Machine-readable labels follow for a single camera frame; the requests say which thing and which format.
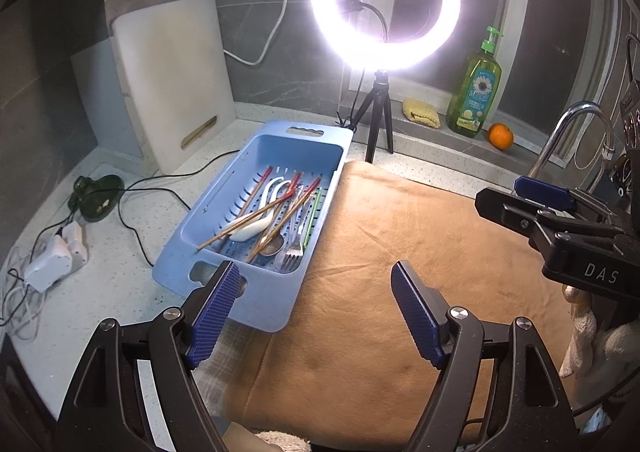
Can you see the brown towel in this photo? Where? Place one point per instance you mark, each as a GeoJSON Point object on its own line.
{"type": "Point", "coordinates": [400, 222]}

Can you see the person's right hand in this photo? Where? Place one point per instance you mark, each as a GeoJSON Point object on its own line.
{"type": "Point", "coordinates": [615, 347]}

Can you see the yellow sponge cloth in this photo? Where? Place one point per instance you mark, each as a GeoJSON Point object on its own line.
{"type": "Point", "coordinates": [422, 112]}

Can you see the window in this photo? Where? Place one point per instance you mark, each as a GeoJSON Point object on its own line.
{"type": "Point", "coordinates": [550, 57]}

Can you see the white cutting board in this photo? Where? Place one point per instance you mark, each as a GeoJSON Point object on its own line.
{"type": "Point", "coordinates": [170, 82]}

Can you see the green chopstick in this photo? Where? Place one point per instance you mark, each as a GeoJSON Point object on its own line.
{"type": "Point", "coordinates": [311, 214]}

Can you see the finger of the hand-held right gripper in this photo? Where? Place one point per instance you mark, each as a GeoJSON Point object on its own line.
{"type": "Point", "coordinates": [505, 212]}
{"type": "Point", "coordinates": [542, 189]}

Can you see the person's left hand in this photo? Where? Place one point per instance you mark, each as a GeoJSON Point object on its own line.
{"type": "Point", "coordinates": [285, 442]}

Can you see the chrome faucet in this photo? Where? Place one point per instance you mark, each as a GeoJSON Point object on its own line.
{"type": "Point", "coordinates": [542, 152]}

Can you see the white power adapters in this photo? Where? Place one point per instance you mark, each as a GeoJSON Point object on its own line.
{"type": "Point", "coordinates": [50, 259]}

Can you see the green dish soap bottle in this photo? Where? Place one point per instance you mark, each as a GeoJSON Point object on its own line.
{"type": "Point", "coordinates": [472, 97]}

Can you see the metal spoon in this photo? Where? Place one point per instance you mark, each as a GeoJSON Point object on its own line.
{"type": "Point", "coordinates": [273, 247]}

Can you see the blue plastic drain basket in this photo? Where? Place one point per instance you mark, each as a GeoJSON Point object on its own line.
{"type": "Point", "coordinates": [272, 147]}

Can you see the black gooseneck phone holder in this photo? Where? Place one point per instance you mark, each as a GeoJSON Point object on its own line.
{"type": "Point", "coordinates": [372, 10]}

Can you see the orange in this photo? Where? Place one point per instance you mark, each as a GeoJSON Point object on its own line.
{"type": "Point", "coordinates": [500, 137]}

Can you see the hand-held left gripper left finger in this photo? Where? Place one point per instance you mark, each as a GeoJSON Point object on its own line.
{"type": "Point", "coordinates": [215, 312]}

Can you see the green glass ashtray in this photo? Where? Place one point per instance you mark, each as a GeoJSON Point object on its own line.
{"type": "Point", "coordinates": [100, 197]}

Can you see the metal fork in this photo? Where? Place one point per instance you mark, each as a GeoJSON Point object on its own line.
{"type": "Point", "coordinates": [292, 252]}

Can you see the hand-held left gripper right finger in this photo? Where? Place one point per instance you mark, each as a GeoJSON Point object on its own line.
{"type": "Point", "coordinates": [417, 317]}

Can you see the grey checked cloth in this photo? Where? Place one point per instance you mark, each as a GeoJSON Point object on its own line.
{"type": "Point", "coordinates": [240, 362]}

